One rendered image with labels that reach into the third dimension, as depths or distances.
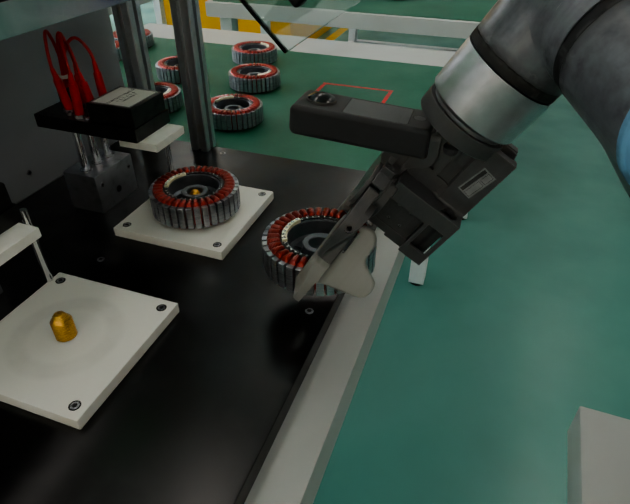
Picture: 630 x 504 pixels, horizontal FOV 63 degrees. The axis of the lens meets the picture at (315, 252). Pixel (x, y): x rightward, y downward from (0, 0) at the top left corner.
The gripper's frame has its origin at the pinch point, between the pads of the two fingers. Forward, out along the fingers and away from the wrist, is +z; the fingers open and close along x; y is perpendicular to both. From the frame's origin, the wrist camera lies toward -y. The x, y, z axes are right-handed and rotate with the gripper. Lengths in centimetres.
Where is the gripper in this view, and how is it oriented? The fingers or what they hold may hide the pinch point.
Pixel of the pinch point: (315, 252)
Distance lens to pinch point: 51.9
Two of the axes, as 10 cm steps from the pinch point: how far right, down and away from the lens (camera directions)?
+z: -5.0, 5.8, 6.4
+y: 8.0, 5.9, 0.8
